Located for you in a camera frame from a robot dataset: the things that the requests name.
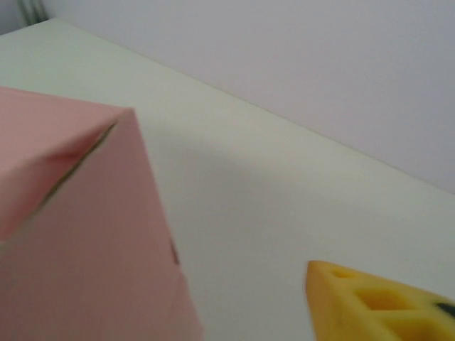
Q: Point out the pink paper box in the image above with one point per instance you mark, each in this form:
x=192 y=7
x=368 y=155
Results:
x=89 y=231

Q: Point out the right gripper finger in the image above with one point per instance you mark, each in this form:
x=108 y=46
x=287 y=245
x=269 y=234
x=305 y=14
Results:
x=355 y=309

